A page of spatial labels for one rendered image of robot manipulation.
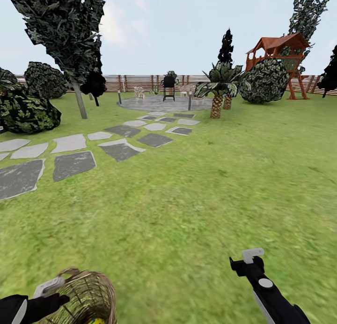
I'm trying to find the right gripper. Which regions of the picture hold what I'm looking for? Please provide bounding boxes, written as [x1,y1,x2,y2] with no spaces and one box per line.
[230,256,264,278]

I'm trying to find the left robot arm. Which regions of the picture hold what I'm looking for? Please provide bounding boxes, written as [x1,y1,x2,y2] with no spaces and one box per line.
[0,277,70,324]

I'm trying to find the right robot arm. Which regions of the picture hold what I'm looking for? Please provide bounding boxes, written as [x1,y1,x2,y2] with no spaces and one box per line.
[230,248,311,324]

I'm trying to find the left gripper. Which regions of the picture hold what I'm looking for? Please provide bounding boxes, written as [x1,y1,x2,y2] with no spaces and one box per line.
[26,293,70,324]

